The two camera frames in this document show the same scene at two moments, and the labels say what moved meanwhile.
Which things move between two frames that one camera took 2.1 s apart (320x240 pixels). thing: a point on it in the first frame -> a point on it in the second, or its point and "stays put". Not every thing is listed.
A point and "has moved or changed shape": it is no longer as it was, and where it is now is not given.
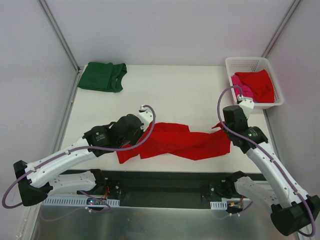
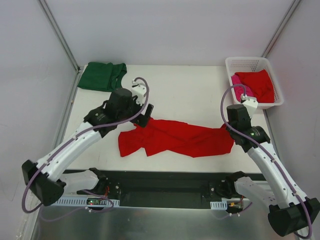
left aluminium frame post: x=59 y=35 stays put
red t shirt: x=176 y=139 has moved or changed shape
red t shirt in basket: x=260 y=84 stays put
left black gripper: x=135 y=135 -> x=145 y=115
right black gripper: x=230 y=130 stays put
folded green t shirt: x=106 y=76 stays put
